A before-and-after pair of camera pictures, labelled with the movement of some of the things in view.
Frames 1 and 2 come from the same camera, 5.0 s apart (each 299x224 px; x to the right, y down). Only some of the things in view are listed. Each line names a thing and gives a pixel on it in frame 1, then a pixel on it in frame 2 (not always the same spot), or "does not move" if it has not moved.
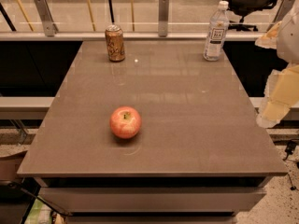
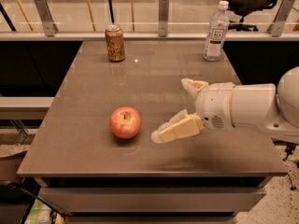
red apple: [125, 122] does not move
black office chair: [245, 0] does not move
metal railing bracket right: [284, 8] does not move
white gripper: [290, 39] -> [214, 106]
